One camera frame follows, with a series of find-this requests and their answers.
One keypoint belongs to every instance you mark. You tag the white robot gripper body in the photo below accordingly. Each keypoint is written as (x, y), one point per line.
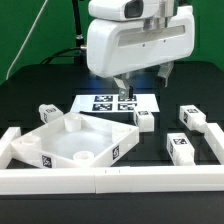
(118, 47)

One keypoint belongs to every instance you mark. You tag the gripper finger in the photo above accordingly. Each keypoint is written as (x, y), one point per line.
(164, 73)
(123, 86)

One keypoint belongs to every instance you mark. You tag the white square tabletop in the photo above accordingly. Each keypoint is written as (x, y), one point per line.
(75, 140)

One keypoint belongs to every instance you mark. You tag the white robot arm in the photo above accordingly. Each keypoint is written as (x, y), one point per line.
(130, 35)

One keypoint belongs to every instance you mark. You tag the white paper marker sheet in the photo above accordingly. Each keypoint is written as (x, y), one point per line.
(107, 103)

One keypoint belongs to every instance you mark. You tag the white U-shaped fence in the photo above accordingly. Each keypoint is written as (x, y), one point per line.
(19, 178)

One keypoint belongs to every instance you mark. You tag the black pole with cables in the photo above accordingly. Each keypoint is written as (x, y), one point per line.
(77, 53)

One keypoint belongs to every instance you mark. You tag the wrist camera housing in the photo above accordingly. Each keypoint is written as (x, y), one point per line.
(123, 10)

